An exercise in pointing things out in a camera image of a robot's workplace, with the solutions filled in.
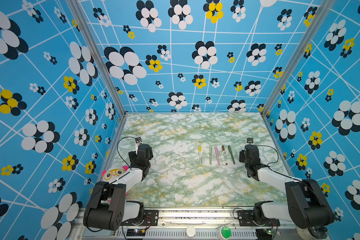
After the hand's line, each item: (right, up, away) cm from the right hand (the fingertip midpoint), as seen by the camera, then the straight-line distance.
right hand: (250, 150), depth 91 cm
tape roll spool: (+13, -29, -30) cm, 44 cm away
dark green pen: (-10, -1, +7) cm, 13 cm away
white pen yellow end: (-30, -4, +5) cm, 31 cm away
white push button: (-38, -31, -28) cm, 56 cm away
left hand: (-67, +2, -1) cm, 67 cm away
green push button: (-23, -29, -30) cm, 48 cm away
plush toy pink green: (-80, -11, -11) cm, 81 cm away
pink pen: (-19, -2, +7) cm, 20 cm away
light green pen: (-24, -3, +5) cm, 24 cm away
